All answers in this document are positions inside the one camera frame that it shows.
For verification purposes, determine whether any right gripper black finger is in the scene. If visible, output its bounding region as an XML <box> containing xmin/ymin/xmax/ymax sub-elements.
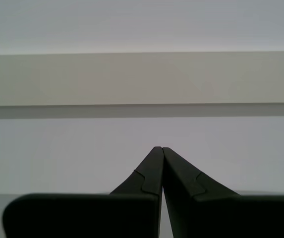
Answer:
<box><xmin>2</xmin><ymin>146</ymin><xmax>164</xmax><ymax>238</ymax></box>
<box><xmin>162</xmin><ymin>147</ymin><xmax>284</xmax><ymax>238</ymax></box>

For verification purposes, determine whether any beige horizontal wall panel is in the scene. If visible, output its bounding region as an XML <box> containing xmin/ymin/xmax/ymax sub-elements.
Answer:
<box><xmin>0</xmin><ymin>51</ymin><xmax>284</xmax><ymax>107</ymax></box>

